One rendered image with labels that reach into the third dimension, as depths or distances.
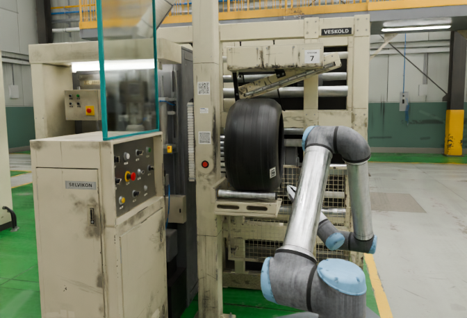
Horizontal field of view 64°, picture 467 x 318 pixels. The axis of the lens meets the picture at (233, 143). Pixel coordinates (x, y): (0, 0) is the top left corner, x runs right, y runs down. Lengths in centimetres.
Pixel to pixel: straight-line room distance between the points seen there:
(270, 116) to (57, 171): 107
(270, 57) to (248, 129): 61
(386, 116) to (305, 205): 1005
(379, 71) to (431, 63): 136
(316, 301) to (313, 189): 41
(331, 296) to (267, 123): 102
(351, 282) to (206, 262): 132
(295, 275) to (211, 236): 111
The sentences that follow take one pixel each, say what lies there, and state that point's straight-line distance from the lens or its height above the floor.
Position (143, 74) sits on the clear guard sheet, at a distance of 201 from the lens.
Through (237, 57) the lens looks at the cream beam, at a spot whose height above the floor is 171.
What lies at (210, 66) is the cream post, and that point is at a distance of 223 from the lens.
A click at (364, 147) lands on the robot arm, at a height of 124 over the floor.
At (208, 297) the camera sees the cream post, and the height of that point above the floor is 23.
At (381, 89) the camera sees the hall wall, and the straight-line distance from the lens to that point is 1146.
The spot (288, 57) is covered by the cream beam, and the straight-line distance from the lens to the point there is 242.
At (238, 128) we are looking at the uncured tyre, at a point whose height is 128.
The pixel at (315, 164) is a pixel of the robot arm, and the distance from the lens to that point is 152.
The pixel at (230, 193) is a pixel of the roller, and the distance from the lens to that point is 217.
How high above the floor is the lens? 142
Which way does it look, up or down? 6 degrees down
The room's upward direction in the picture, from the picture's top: 1 degrees counter-clockwise
